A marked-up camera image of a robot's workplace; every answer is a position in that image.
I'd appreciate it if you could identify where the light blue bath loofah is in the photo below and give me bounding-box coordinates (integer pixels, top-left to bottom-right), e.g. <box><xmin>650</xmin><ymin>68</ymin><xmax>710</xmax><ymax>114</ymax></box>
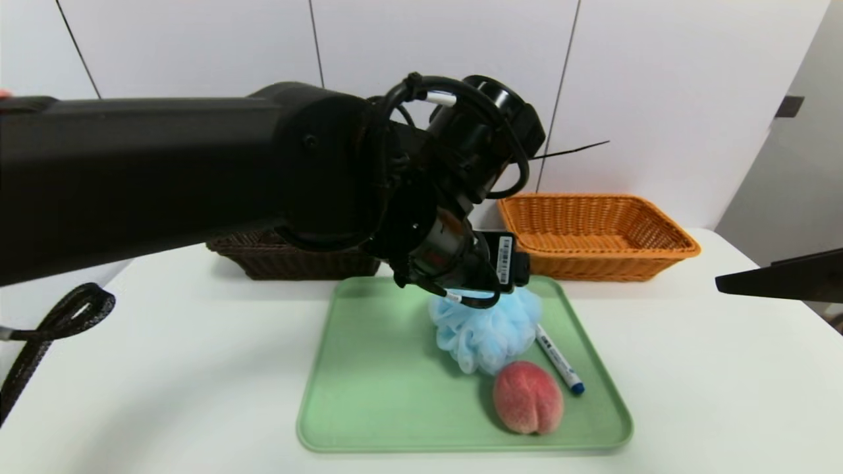
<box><xmin>429</xmin><ymin>286</ymin><xmax>543</xmax><ymax>376</ymax></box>

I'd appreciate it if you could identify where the white marker with blue cap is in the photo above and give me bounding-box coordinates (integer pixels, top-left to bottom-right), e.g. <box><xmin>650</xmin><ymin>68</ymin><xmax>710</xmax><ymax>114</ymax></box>
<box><xmin>535</xmin><ymin>324</ymin><xmax>585</xmax><ymax>396</ymax></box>

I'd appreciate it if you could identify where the pink peach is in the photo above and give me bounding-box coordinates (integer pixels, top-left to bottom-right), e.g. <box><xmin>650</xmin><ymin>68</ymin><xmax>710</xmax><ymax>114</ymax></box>
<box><xmin>493</xmin><ymin>361</ymin><xmax>565</xmax><ymax>435</ymax></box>

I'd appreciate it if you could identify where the dark brown wicker basket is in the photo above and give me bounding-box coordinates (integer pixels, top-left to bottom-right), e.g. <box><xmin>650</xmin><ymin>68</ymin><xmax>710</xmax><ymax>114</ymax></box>
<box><xmin>206</xmin><ymin>227</ymin><xmax>381</xmax><ymax>281</ymax></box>

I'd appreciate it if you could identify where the orange wicker basket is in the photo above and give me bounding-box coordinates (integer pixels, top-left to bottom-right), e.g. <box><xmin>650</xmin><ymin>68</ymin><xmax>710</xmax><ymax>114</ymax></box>
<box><xmin>497</xmin><ymin>193</ymin><xmax>701</xmax><ymax>282</ymax></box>

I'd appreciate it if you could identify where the green plastic tray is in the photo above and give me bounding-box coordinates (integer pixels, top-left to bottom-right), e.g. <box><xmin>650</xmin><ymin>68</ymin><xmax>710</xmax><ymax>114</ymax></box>
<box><xmin>296</xmin><ymin>275</ymin><xmax>634</xmax><ymax>454</ymax></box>

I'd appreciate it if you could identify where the thin black zip tie tail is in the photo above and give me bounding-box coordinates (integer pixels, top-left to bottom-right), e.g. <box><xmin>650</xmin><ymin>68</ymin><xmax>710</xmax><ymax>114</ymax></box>
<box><xmin>530</xmin><ymin>140</ymin><xmax>611</xmax><ymax>160</ymax></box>

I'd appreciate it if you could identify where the thin black looped cable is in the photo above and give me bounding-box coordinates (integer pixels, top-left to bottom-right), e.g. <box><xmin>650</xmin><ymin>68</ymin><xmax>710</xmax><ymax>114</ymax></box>
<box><xmin>379</xmin><ymin>72</ymin><xmax>531</xmax><ymax>199</ymax></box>

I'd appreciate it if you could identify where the thick black braided cable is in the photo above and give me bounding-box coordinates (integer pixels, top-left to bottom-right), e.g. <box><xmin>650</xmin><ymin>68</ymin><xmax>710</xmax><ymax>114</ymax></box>
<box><xmin>0</xmin><ymin>282</ymin><xmax>117</xmax><ymax>425</ymax></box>

